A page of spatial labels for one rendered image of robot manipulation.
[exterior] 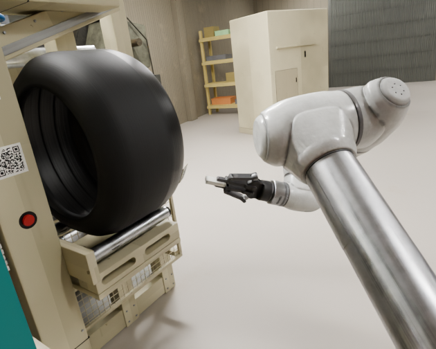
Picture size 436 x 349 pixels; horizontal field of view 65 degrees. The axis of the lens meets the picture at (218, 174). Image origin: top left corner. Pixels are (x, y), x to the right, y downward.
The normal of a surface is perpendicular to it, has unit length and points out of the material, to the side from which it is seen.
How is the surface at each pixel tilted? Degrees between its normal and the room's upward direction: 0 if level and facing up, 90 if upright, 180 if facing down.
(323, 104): 44
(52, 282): 90
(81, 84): 57
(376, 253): 52
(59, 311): 90
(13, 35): 90
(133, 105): 64
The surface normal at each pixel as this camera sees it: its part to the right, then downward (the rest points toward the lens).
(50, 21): 0.82, 0.09
